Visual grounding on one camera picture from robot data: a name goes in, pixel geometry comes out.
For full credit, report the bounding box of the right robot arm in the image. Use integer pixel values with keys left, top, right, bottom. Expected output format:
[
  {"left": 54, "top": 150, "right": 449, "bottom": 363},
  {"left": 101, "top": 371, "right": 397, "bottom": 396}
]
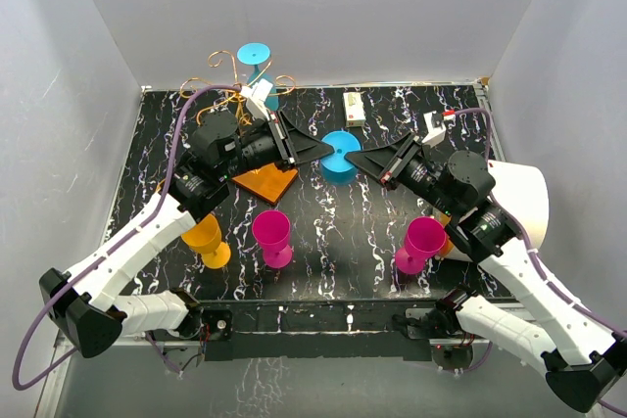
[{"left": 345, "top": 134, "right": 626, "bottom": 413}]

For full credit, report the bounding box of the small white box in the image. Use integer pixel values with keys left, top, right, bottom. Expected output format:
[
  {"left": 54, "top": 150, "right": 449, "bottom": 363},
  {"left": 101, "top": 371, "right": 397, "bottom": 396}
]
[{"left": 343, "top": 92, "right": 366, "bottom": 127}]

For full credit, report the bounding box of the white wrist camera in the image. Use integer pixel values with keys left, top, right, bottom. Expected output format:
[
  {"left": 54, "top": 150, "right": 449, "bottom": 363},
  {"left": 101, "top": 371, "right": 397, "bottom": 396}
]
[
  {"left": 421, "top": 111, "right": 455, "bottom": 147},
  {"left": 240, "top": 78, "right": 272, "bottom": 121}
]

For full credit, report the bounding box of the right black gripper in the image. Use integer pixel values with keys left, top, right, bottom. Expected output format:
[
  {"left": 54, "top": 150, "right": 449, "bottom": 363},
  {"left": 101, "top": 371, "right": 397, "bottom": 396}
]
[{"left": 345, "top": 132, "right": 459, "bottom": 217}]

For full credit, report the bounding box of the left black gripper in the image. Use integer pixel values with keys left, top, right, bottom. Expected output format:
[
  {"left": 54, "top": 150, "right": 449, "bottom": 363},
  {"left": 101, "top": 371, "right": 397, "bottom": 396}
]
[{"left": 218, "top": 111, "right": 335, "bottom": 181}]

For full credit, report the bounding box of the black front mounting rail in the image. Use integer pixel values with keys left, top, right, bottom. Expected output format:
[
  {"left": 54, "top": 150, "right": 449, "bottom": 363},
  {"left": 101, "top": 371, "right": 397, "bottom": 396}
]
[{"left": 161, "top": 298, "right": 474, "bottom": 363}]

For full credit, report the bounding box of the orange wine glass rear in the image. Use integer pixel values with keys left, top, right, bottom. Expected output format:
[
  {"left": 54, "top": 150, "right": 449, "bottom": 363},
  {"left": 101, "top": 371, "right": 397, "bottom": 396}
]
[{"left": 155, "top": 179, "right": 165, "bottom": 193}]

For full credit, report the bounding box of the gold wire glass rack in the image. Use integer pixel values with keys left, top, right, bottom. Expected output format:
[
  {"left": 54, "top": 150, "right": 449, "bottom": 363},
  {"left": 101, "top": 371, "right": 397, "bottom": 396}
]
[{"left": 195, "top": 50, "right": 298, "bottom": 206}]

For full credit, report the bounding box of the blue wine glass front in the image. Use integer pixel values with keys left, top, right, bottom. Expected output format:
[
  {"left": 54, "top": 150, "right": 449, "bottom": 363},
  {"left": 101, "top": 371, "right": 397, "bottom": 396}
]
[{"left": 320, "top": 130, "right": 362, "bottom": 186}]

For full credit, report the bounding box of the white bucket orange lid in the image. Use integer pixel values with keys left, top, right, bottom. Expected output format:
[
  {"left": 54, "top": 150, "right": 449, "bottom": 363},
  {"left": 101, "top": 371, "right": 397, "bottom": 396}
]
[{"left": 432, "top": 159, "right": 551, "bottom": 262}]

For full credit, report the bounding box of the blue wine glass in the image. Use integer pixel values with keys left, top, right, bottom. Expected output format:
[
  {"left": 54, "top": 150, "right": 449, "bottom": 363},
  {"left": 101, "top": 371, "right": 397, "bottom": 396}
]
[
  {"left": 237, "top": 42, "right": 279, "bottom": 112},
  {"left": 320, "top": 130, "right": 362, "bottom": 186}
]

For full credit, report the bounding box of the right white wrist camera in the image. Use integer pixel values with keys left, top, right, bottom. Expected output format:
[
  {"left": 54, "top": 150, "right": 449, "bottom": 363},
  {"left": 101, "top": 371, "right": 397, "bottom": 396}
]
[{"left": 421, "top": 111, "right": 455, "bottom": 147}]

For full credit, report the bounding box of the orange wine glass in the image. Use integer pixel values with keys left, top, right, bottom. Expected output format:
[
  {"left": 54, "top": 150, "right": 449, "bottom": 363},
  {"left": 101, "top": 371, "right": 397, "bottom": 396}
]
[
  {"left": 181, "top": 214, "right": 231, "bottom": 269},
  {"left": 155, "top": 179, "right": 165, "bottom": 193}
]

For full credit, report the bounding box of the orange wine glass front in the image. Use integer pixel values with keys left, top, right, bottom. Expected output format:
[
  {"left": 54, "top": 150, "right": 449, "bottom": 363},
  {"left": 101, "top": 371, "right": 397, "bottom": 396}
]
[{"left": 181, "top": 214, "right": 231, "bottom": 269}]

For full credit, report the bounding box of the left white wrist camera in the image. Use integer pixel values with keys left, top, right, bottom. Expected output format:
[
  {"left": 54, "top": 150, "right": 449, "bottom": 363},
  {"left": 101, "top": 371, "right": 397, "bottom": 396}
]
[{"left": 240, "top": 78, "right": 272, "bottom": 121}]

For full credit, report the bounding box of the pink wine glass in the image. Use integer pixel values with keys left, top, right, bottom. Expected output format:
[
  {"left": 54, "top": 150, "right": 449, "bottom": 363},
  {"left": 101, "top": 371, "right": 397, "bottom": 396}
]
[
  {"left": 252, "top": 209, "right": 293, "bottom": 269},
  {"left": 394, "top": 216, "right": 447, "bottom": 275}
]

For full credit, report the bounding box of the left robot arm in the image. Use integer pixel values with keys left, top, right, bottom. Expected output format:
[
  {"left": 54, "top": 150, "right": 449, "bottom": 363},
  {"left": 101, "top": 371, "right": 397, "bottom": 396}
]
[{"left": 39, "top": 110, "right": 334, "bottom": 358}]

